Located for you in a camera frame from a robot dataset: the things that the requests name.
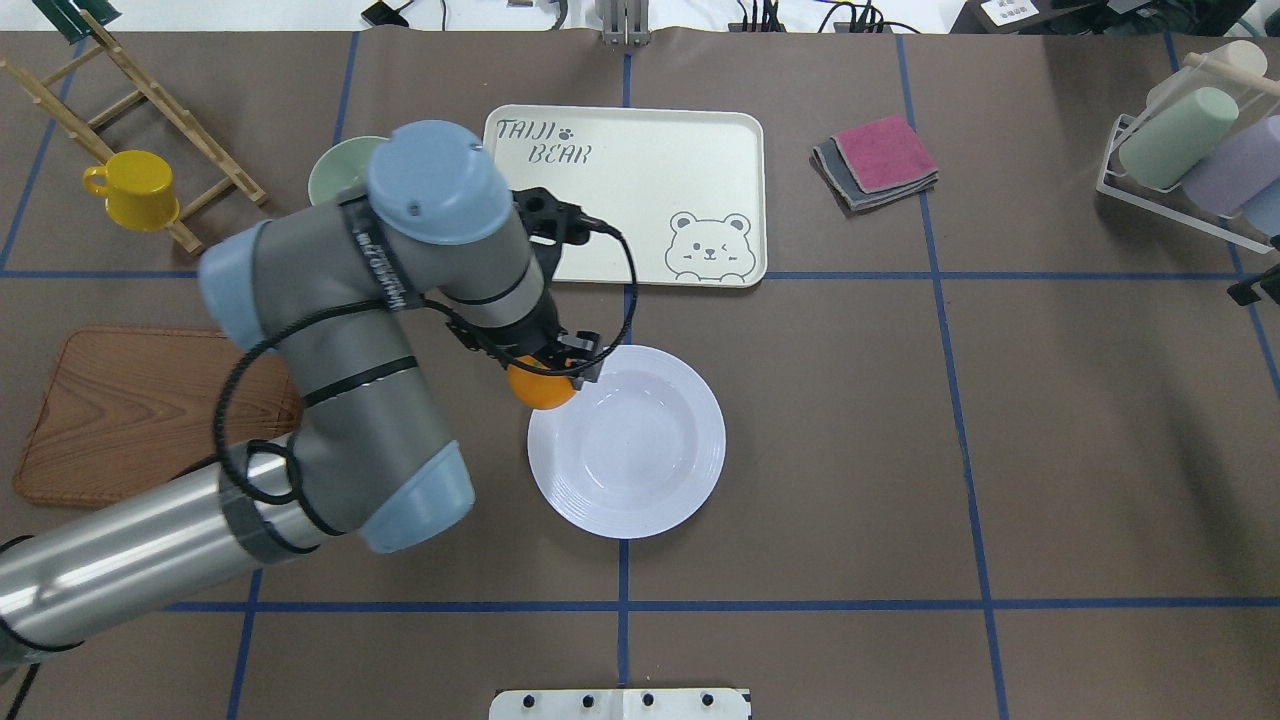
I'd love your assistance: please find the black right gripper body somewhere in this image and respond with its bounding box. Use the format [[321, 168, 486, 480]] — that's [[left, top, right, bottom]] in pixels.
[[1228, 264, 1280, 307]]

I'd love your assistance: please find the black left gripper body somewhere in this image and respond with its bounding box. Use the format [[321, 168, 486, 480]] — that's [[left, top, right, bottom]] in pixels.
[[445, 300, 602, 377]]

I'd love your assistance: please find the orange fruit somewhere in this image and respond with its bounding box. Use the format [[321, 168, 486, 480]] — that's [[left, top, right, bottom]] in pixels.
[[506, 363, 579, 411]]

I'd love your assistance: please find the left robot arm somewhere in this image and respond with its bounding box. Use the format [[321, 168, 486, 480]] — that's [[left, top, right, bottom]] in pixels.
[[1, 120, 620, 676]]

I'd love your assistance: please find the cream bear tray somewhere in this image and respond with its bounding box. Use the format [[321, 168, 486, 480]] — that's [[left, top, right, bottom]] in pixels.
[[483, 104, 768, 288]]

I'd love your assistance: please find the blue cup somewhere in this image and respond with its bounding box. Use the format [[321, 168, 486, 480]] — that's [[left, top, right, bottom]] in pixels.
[[1242, 179, 1280, 240]]

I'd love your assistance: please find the white round plate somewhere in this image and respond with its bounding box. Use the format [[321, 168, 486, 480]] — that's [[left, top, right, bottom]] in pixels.
[[526, 345, 727, 541]]

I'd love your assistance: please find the purple cup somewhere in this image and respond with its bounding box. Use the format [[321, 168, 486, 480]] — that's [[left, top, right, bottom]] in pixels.
[[1180, 115, 1279, 217]]

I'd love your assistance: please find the green cup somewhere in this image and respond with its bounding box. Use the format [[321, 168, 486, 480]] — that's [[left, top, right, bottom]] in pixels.
[[1117, 87, 1239, 190]]

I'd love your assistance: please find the white cup rack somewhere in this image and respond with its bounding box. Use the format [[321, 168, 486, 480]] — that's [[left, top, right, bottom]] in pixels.
[[1096, 40, 1277, 255]]

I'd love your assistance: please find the beige cup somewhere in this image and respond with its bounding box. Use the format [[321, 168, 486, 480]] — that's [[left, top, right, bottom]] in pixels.
[[1146, 40, 1268, 108]]

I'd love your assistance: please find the green bowl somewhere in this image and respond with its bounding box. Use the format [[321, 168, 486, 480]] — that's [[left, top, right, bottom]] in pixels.
[[306, 135, 389, 206]]

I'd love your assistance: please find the pink cloth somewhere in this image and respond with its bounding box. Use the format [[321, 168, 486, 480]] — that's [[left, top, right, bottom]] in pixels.
[[832, 115, 938, 193]]

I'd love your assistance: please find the wooden drying rack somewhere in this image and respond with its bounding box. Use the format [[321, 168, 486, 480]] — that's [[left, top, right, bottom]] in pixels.
[[1, 13, 268, 258]]

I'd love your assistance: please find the wooden cutting board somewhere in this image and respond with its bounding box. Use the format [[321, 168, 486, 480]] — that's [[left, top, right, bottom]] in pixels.
[[12, 325, 243, 509]]

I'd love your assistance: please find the yellow mug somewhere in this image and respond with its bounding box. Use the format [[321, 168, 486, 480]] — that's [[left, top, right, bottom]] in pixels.
[[81, 150, 180, 232]]

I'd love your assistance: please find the dark green mug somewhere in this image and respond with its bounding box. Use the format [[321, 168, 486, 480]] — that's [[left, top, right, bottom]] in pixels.
[[31, 0, 122, 44]]

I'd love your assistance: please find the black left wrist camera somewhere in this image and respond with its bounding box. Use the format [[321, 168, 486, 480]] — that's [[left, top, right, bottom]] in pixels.
[[512, 187, 616, 246]]

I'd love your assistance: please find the aluminium frame post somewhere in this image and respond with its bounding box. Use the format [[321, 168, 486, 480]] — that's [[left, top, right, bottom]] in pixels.
[[595, 0, 652, 47]]

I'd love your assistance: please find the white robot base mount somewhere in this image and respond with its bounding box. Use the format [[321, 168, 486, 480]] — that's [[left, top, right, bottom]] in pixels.
[[488, 687, 754, 719]]

